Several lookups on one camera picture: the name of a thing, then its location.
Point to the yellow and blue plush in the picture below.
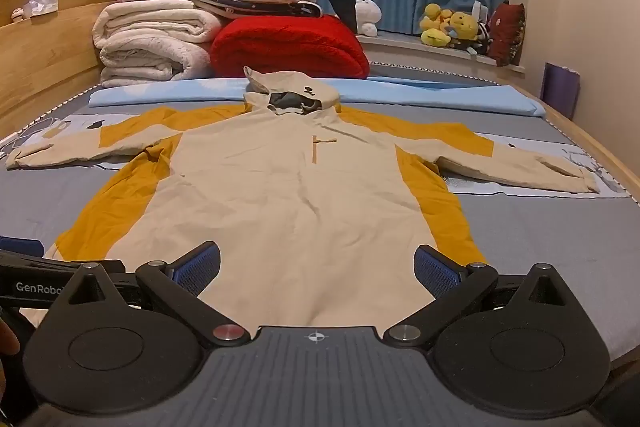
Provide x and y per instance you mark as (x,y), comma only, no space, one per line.
(467,27)

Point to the tissue pack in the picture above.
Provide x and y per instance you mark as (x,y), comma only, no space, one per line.
(40,4)

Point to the navy trimmed white cloth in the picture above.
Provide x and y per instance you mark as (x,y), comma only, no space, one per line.
(260,8)

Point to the red folded blanket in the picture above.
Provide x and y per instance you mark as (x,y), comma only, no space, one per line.
(290,47)

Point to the white printed cloth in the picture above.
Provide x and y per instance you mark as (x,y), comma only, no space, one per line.
(580,153)

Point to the white plush toy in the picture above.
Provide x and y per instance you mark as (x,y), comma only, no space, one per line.
(369,14)

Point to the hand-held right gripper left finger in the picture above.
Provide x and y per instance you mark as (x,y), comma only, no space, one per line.
(197,269)

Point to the yellow duck plush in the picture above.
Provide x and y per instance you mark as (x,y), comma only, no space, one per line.
(434,22)

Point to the wooden bed frame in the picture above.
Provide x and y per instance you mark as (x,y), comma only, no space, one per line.
(50,57)

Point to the clear plastic box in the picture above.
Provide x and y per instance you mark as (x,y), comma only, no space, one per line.
(479,10)

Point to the white folded quilt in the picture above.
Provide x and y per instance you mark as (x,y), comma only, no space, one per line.
(145,62)
(150,22)

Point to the grey window ledge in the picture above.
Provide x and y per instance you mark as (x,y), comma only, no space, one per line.
(415,49)

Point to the small figurine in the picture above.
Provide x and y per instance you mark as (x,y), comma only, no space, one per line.
(17,14)

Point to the person's left hand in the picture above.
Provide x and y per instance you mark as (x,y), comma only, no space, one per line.
(7,339)

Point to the dark red cushion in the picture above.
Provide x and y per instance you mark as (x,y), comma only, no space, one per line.
(507,34)

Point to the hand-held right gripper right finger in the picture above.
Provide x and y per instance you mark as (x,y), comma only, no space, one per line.
(435,272)

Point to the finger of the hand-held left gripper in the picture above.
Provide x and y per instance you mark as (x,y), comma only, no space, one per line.
(20,245)

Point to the beige and mustard hoodie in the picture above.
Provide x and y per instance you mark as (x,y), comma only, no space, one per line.
(300,207)

